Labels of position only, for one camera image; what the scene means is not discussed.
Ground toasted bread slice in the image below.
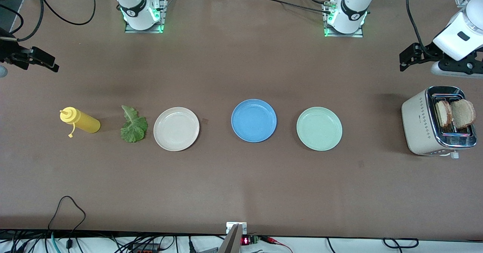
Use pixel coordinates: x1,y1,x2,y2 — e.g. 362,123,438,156
435,100,453,129
450,99,477,130

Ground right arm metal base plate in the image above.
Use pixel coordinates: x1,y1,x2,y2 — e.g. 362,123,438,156
125,0,167,34

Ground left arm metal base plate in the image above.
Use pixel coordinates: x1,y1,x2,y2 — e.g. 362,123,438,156
324,0,365,38

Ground black coiled cable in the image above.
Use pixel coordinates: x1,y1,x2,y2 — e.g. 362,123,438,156
383,238,419,249

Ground beige plate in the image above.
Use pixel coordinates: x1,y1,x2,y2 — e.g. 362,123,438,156
153,107,200,152

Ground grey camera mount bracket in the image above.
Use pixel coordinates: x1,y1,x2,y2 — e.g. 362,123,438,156
218,222,248,253

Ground red wire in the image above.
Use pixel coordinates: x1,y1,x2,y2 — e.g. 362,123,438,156
260,236,293,253

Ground green lettuce leaf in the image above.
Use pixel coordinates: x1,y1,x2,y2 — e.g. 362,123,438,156
120,105,148,143

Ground beige chrome toaster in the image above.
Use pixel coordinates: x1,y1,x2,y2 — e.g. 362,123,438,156
401,86,478,159

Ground blue plate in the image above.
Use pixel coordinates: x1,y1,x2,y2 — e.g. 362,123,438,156
231,99,277,143

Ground light green plate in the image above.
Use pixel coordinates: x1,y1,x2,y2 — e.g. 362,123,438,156
296,107,343,151

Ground yellow mustard squeeze bottle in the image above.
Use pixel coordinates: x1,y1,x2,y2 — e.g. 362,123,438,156
60,107,101,138

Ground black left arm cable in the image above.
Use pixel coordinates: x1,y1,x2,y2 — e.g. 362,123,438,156
406,0,429,55

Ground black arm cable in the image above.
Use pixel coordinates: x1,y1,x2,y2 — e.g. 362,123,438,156
406,0,429,55
0,0,97,42

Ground black cable on table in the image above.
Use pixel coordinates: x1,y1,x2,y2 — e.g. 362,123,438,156
249,0,332,15

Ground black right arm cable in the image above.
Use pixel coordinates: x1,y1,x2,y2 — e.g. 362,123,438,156
0,0,97,42

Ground thin black looped cable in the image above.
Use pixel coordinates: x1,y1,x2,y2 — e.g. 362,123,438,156
48,196,86,250

